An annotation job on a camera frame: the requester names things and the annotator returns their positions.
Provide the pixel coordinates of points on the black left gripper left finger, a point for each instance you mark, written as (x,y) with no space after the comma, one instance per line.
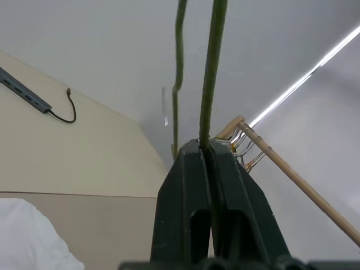
(180,197)

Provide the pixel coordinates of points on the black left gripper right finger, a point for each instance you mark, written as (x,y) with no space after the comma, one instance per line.
(242,197)

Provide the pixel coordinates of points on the white shorts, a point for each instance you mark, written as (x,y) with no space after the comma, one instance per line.
(25,236)

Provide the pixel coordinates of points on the bamboo clothes rack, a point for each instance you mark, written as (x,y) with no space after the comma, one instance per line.
(298,182)

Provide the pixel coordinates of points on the ceiling light strip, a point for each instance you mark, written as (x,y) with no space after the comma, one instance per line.
(306,73)

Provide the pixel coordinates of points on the gray USB hub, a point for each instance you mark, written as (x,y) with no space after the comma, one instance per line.
(19,90)

